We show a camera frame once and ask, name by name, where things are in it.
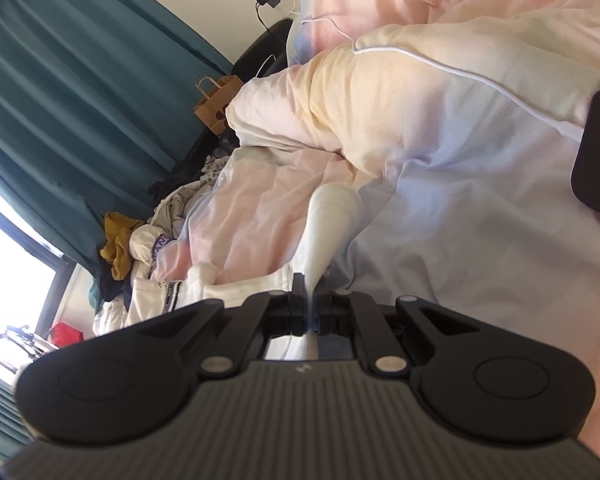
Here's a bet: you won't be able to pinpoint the garment steamer stand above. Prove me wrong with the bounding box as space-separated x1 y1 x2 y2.
0 325 56 360

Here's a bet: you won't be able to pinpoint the brown paper bag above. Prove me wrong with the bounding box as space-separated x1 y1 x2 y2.
194 75 244 136

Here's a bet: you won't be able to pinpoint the pile of clothes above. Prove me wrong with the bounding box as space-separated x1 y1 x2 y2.
90 148 234 336

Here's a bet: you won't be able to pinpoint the mustard yellow garment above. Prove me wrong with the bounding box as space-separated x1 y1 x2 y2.
99 211 143 282

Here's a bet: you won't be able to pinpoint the white sweatpants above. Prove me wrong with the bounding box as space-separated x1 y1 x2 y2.
93 183 363 336

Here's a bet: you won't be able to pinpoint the pastel duvet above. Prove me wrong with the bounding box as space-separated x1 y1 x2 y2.
227 0 600 177

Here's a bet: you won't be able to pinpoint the red bag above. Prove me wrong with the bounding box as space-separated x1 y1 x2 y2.
48 322 84 348

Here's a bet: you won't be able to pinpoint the teal curtain by bed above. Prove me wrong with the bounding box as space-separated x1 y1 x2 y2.
0 0 235 461

